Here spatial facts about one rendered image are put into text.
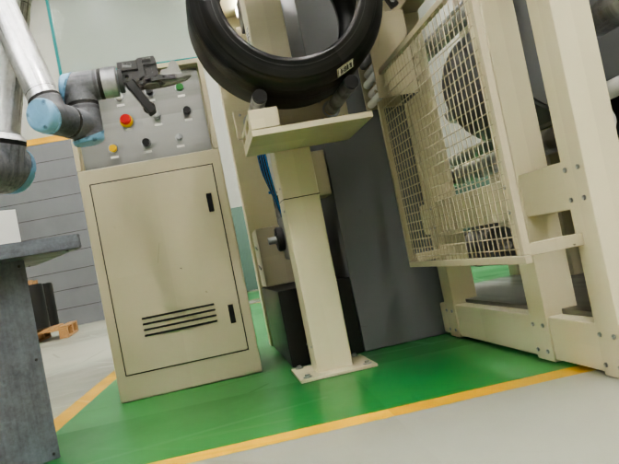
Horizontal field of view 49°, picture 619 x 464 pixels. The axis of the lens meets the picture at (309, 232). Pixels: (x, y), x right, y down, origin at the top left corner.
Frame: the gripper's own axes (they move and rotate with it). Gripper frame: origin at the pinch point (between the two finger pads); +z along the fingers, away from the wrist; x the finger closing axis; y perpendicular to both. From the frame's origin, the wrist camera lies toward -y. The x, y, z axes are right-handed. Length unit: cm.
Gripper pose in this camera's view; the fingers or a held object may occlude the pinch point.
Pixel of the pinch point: (187, 77)
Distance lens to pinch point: 212.0
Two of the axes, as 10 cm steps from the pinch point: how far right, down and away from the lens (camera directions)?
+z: 9.7, -1.8, 1.6
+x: -1.5, 0.6, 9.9
